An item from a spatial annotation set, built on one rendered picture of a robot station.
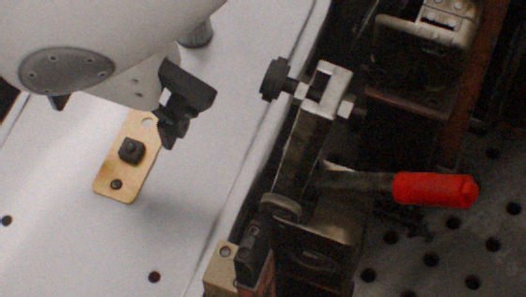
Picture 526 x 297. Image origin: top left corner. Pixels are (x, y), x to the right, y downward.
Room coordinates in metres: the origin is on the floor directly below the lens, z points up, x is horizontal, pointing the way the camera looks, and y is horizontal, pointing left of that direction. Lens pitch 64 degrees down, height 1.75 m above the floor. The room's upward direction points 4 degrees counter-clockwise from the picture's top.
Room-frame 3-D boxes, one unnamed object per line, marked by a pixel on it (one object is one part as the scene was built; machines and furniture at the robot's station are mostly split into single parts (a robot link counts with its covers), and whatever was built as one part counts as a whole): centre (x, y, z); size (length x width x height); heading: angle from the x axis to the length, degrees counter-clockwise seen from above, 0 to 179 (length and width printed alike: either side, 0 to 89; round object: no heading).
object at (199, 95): (0.34, 0.07, 1.16); 0.08 x 0.01 x 0.06; 65
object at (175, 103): (0.34, 0.06, 1.10); 0.03 x 0.03 x 0.07; 65
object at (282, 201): (0.28, -0.01, 1.06); 0.03 x 0.01 x 0.03; 65
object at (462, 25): (0.44, -0.14, 0.88); 0.11 x 0.09 x 0.37; 65
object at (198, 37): (0.48, 0.06, 1.02); 0.03 x 0.03 x 0.07
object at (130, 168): (0.36, 0.11, 1.01); 0.08 x 0.04 x 0.01; 155
